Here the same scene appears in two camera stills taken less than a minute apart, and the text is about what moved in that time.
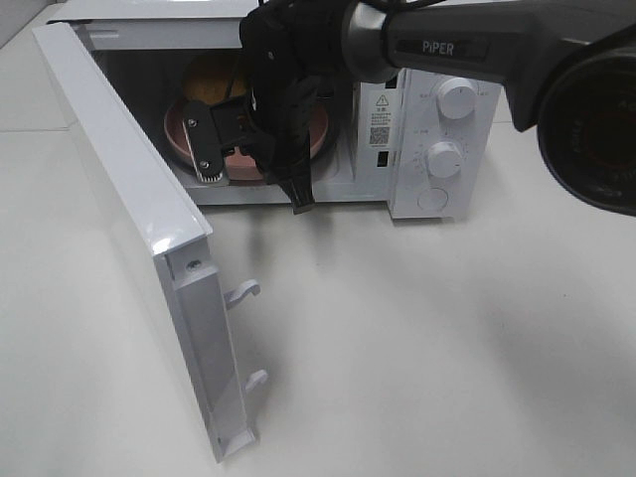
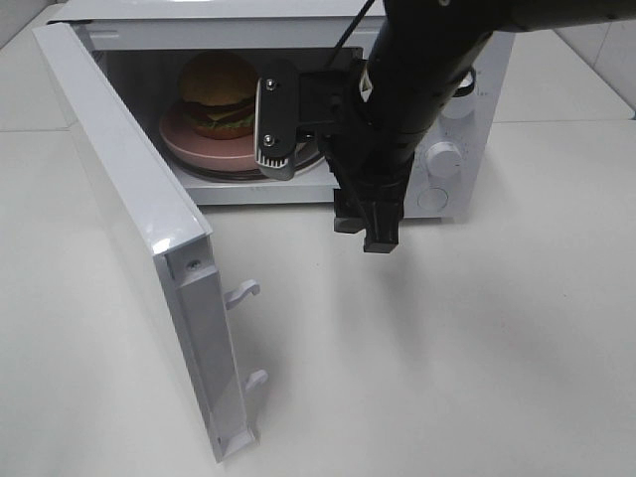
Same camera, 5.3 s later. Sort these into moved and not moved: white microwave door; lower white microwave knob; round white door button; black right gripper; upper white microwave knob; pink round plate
Moved: pink round plate; black right gripper
Not moved: upper white microwave knob; round white door button; lower white microwave knob; white microwave door
